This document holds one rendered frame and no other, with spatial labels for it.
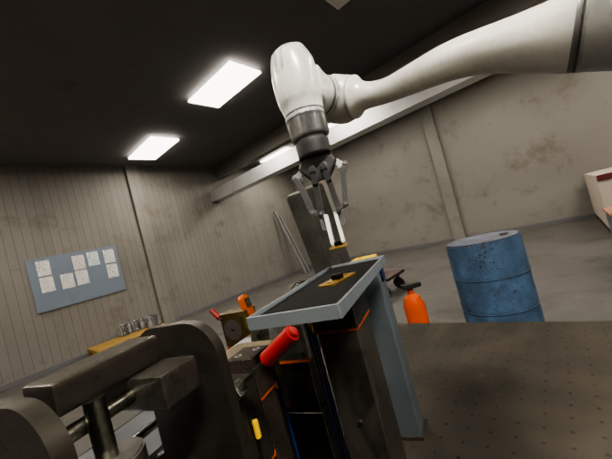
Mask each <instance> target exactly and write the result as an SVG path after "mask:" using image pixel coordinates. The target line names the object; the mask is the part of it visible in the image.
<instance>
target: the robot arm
mask: <svg viewBox="0 0 612 459"><path fill-rule="evenodd" d="M270 71H271V80H272V85H273V90H274V94H275V97H276V100H277V103H278V106H279V108H280V111H281V113H282V114H283V116H284V118H285V121H286V122H285V123H286V126H287V129H288V131H289V134H290V137H291V142H292V144H293V145H296V150H297V154H298V158H299V161H300V167H299V170H300V171H299V172H298V173H297V174H296V175H295V176H292V177H291V180H292V181H293V182H294V183H295V184H296V185H297V187H298V189H299V191H300V193H301V196H302V198H303V200H304V202H305V205H306V207H307V209H308V211H309V213H310V214H311V215H312V216H318V217H319V219H320V222H321V228H322V230H328V235H329V239H330V243H331V245H332V246H333V245H334V242H335V241H334V237H333V234H332V227H331V223H330V219H329V215H328V214H325V213H324V209H323V204H322V199H321V190H320V184H319V181H321V180H326V183H327V185H328V188H329V191H330V193H331V198H332V201H333V204H334V207H335V209H336V211H335V212H333V215H334V218H335V221H336V224H337V228H338V231H339V234H340V237H341V241H342V243H344V242H345V241H346V240H345V238H344V234H343V231H342V226H343V225H345V223H346V222H345V219H344V216H343V213H342V211H343V209H345V208H346V207H348V205H349V200H348V189H347V179H346V171H347V168H348V162H347V161H346V160H344V161H340V160H337V159H336V157H335V156H334V155H333V154H332V149H331V145H330V142H329V139H328V137H327V136H328V135H329V133H330V130H329V126H328V123H331V124H339V125H341V124H347V123H350V122H352V121H353V120H354V119H357V118H360V117H361V116H362V114H363V112H364V111H365V110H367V109H369V108H372V107H378V106H381V105H384V104H388V103H391V102H393V101H396V100H399V99H401V98H404V97H408V96H410V95H413V94H416V93H419V92H422V91H424V90H426V89H429V88H432V87H436V86H439V85H441V84H444V83H447V82H450V81H453V80H456V79H460V78H464V77H473V76H480V75H489V74H518V73H538V74H570V73H582V72H603V71H612V0H548V1H546V2H544V3H543V4H540V5H536V6H534V7H532V8H529V9H527V10H525V11H523V12H520V13H518V14H515V15H512V16H509V17H507V18H505V19H502V20H500V21H497V22H494V23H492V24H490V25H486V26H483V27H481V28H478V29H475V30H474V31H471V32H469V33H466V34H464V35H461V36H458V37H456V38H454V39H452V40H450V41H448V42H445V43H443V44H441V45H439V46H438V47H436V48H434V49H432V50H431V51H429V52H427V53H426V54H424V55H422V56H420V57H418V58H417V59H415V60H414V61H413V62H411V63H410V64H408V65H406V66H404V67H403V68H401V69H399V70H398V71H396V72H394V73H393V74H391V75H389V76H388V77H385V78H383V79H379V80H375V81H363V80H361V78H360V77H359V76H357V75H340V74H332V75H326V74H325V73H324V72H323V71H322V70H321V69H320V67H319V66H318V65H315V62H314V60H313V57H312V55H311V53H310V52H309V51H308V49H307V48H306V47H305V46H304V45H303V44H302V43H300V42H289V43H286V44H284V45H281V46H280V47H278V48H277V49H276V50H275V52H274V53H273V55H272V56H271V61H270ZM335 165H337V167H338V170H339V171H340V173H341V184H342V204H340V201H339V199H338V196H337V193H336V190H335V188H334V186H333V183H332V178H331V176H332V172H333V171H334V168H335ZM302 175H304V176H305V177H306V178H307V179H309V180H310V181H311V183H312V186H313V191H314V196H315V201H316V206H317V210H315V208H314V207H313V205H312V203H311V199H310V197H309V195H308V192H307V190H306V188H305V187H304V185H303V183H302V182H303V178H302Z"/></svg>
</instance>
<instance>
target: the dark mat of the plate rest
mask: <svg viewBox="0 0 612 459"><path fill-rule="evenodd" d="M377 260H378V259H377ZM377 260H369V261H365V262H360V263H355V264H351V265H346V266H342V267H338V268H333V269H330V270H328V271H326V272H325V273H323V274H322V275H321V276H320V277H318V278H317V279H315V280H313V281H311V282H310V283H308V284H307V285H305V286H304V287H302V288H301V289H299V290H298V291H296V292H294V293H293V294H292V295H291V296H289V297H287V298H286V299H284V300H283V301H281V302H279V303H278V304H276V305H275V306H273V307H272V308H270V309H269V310H267V311H265V312H263V313H262V314H261V315H266V314H272V313H277V312H284V311H294V310H300V309H306V308H311V307H318V306H323V305H329V304H335V303H337V302H338V301H339V300H340V299H341V298H342V297H343V296H344V295H345V294H346V293H347V292H348V291H349V290H350V289H351V288H352V286H353V285H354V284H355V283H356V282H357V281H358V280H359V279H360V278H361V277H362V276H363V275H364V274H365V273H366V272H367V271H368V270H369V269H370V268H371V267H372V266H373V264H374V263H375V262H376V261H377ZM339 272H342V274H343V273H350V272H356V274H355V275H353V276H351V277H350V278H348V279H347V280H344V281H342V282H340V283H339V284H337V285H334V286H329V287H321V288H319V287H318V286H319V285H320V284H322V283H324V282H325V281H328V280H330V279H331V278H332V277H331V275H332V274H334V273H339Z"/></svg>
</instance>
